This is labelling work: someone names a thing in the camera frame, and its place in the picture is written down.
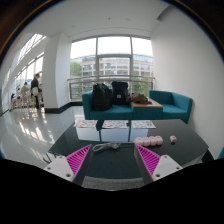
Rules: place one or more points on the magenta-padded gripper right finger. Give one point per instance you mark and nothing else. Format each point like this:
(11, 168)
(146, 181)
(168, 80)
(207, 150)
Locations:
(161, 166)

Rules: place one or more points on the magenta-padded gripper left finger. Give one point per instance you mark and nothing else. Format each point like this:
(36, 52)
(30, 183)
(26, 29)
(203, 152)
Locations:
(63, 166)

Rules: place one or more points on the small pink white charger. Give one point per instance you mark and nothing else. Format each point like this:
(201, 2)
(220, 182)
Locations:
(173, 139)

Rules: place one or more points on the small sticker sheet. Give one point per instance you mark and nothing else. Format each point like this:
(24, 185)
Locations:
(86, 124)

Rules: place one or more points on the teal chair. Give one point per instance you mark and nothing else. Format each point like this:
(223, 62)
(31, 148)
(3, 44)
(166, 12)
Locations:
(221, 153)

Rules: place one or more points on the colourful sticker sheet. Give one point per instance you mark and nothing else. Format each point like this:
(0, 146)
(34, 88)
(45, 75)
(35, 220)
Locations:
(115, 124)

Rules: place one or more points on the brown jacket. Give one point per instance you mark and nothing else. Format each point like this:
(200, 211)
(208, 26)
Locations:
(139, 98)

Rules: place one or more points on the black plastic bag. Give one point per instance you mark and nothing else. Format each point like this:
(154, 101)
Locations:
(101, 97)

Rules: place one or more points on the person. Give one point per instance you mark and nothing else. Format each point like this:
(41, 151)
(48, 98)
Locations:
(34, 88)
(24, 91)

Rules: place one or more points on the black backpack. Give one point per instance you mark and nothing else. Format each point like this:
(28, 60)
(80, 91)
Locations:
(119, 93)

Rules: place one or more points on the metal window railing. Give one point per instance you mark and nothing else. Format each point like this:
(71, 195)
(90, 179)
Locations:
(110, 77)

